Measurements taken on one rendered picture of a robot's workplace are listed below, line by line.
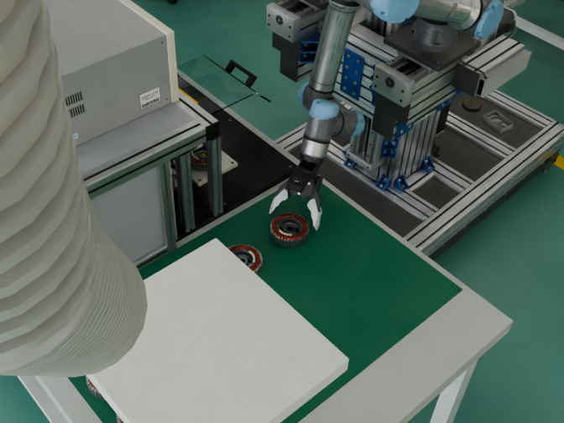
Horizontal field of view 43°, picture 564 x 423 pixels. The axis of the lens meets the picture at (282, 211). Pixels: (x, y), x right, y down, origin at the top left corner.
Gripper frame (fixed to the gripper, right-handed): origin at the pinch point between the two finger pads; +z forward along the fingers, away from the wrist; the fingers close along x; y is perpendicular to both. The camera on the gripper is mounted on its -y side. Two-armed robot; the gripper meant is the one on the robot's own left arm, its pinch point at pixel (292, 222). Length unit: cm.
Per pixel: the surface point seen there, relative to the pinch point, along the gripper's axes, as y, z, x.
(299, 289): -14.5, 12.3, -10.7
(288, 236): -4.9, 2.5, -1.3
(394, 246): 8.5, -0.9, -28.3
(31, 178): -157, -48, -29
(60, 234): -152, -42, -28
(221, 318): -78, -4, -14
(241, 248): -13.2, 7.6, 8.3
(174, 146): -32.0, -18.6, 24.9
